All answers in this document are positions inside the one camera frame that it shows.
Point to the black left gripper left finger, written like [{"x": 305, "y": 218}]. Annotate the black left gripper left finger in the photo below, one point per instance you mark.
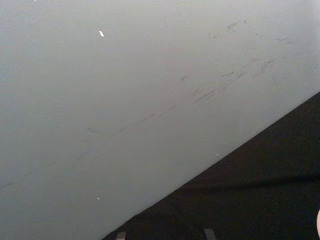
[{"x": 121, "y": 236}]

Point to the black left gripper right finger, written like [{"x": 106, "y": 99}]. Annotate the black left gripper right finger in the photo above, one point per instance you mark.
[{"x": 209, "y": 234}]

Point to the roll of white tape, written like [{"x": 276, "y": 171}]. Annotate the roll of white tape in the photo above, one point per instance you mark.
[{"x": 318, "y": 220}]

